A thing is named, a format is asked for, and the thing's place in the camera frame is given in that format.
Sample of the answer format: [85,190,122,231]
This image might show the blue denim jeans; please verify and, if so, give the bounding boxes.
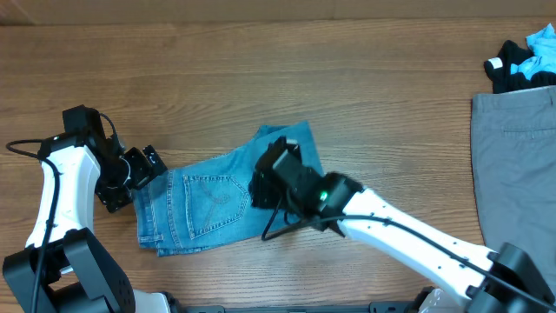
[133,122,323,256]

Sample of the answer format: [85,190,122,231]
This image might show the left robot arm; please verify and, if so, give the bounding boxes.
[3,105,182,313]

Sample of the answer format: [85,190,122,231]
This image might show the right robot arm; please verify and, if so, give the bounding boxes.
[249,137,555,312]

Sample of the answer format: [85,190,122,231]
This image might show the black garment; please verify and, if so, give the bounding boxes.
[483,40,555,94]

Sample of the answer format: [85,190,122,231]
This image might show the grey trousers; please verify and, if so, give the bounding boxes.
[470,87,555,288]

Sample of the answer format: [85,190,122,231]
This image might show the light blue cloth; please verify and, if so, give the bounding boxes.
[510,23,555,81]

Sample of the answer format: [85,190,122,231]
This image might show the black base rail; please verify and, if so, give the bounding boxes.
[181,301,420,313]

